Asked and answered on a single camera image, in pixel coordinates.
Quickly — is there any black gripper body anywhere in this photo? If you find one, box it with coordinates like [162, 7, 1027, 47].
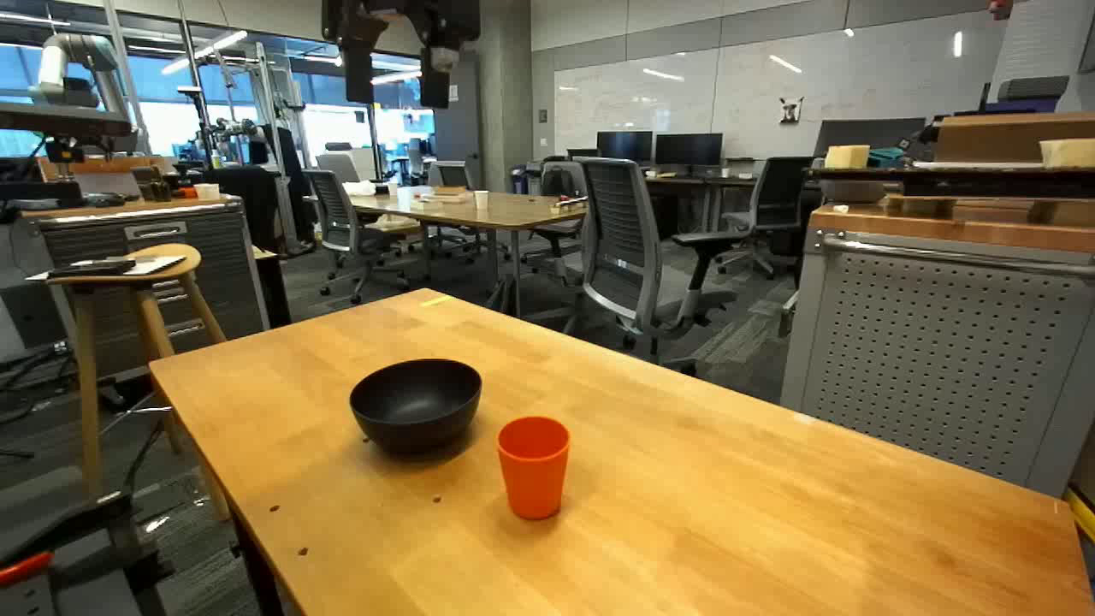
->
[319, 0, 483, 56]

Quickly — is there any orange plastic cup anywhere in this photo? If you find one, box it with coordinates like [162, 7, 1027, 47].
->
[492, 413, 575, 522]

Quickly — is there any black bowl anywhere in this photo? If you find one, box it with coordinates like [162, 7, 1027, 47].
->
[345, 355, 485, 457]

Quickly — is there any wooden meeting table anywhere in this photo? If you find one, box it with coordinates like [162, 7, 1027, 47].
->
[341, 183, 592, 314]

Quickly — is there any grey swivel office chair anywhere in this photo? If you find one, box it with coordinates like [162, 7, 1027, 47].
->
[302, 164, 429, 308]

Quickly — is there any grey low-back office chair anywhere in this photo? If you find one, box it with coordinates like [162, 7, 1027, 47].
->
[525, 158, 590, 263]

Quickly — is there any small black computer monitor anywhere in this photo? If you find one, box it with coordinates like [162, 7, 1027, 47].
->
[592, 128, 656, 164]

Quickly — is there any grey mesh office chair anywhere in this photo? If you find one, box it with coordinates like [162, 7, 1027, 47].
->
[573, 155, 749, 358]

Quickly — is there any grey cabinet with labels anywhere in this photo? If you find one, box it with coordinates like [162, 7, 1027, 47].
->
[20, 195, 275, 373]

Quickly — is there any wide black computer monitor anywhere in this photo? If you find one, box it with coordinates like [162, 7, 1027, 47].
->
[653, 131, 726, 172]

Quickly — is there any white overhead lamp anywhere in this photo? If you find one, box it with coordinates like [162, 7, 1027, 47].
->
[31, 31, 75, 101]

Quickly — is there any wooden stool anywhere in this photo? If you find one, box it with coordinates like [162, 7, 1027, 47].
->
[46, 238, 231, 497]

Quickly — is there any black office chair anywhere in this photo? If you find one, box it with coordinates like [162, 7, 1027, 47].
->
[720, 155, 814, 280]

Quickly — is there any light wooden block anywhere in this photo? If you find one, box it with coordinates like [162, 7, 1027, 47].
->
[820, 140, 873, 175]

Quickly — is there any wooden shelf unit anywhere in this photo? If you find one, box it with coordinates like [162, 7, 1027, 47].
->
[805, 110, 1095, 261]

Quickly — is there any grey perforated metal cabinet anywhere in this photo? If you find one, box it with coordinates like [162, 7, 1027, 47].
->
[776, 222, 1095, 498]

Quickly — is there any glass whiteboard wall panel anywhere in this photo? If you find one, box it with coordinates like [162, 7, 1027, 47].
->
[552, 11, 1011, 160]

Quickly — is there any red handle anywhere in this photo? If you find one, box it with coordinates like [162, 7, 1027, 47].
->
[0, 552, 60, 593]

